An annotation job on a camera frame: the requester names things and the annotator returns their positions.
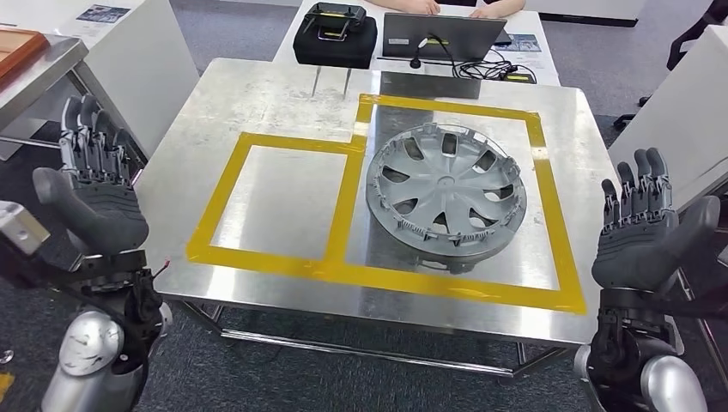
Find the person's hand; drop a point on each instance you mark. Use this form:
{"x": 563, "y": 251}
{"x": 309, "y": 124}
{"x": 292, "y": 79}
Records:
{"x": 409, "y": 6}
{"x": 497, "y": 8}

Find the black office chair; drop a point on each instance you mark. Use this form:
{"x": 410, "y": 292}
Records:
{"x": 697, "y": 28}

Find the person's right hand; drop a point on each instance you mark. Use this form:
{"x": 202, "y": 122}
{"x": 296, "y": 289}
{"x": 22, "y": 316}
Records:
{"x": 409, "y": 6}

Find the white desk side panel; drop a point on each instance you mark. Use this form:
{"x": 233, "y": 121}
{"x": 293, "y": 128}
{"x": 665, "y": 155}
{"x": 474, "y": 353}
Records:
{"x": 671, "y": 113}

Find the chrome stool base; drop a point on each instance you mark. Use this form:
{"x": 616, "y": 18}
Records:
{"x": 6, "y": 357}

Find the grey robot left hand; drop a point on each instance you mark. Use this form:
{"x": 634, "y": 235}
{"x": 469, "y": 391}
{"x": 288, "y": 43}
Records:
{"x": 108, "y": 222}

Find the silver plastic wheel hubcap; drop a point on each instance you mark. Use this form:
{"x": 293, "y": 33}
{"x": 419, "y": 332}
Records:
{"x": 449, "y": 187}

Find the black carry case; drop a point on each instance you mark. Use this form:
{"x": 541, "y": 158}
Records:
{"x": 335, "y": 54}

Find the yellow black small device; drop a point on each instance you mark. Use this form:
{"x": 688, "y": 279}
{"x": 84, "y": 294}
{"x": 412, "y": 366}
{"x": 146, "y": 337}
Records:
{"x": 518, "y": 77}

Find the printed paper sheet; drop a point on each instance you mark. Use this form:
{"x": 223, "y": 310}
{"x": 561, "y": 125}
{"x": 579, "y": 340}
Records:
{"x": 102, "y": 13}
{"x": 520, "y": 42}

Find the person's left hand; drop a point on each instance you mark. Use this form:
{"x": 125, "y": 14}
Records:
{"x": 497, "y": 8}

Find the steel side table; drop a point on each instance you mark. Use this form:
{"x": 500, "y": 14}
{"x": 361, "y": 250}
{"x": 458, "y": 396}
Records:
{"x": 40, "y": 68}

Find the black handheld controller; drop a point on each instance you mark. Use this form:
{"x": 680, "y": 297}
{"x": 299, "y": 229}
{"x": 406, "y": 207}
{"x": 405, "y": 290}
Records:
{"x": 335, "y": 14}

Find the wooden framed board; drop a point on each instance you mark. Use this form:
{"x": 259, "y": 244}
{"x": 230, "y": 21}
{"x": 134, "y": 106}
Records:
{"x": 17, "y": 48}

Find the dark grey laptop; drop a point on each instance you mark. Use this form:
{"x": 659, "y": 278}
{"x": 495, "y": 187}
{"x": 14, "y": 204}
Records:
{"x": 455, "y": 34}

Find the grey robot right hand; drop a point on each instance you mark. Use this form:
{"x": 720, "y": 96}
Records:
{"x": 637, "y": 256}

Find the white desk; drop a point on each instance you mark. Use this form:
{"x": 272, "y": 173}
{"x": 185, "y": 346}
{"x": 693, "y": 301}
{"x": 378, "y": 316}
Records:
{"x": 148, "y": 74}
{"x": 549, "y": 71}

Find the steel workbench table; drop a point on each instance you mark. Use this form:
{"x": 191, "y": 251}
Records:
{"x": 273, "y": 199}

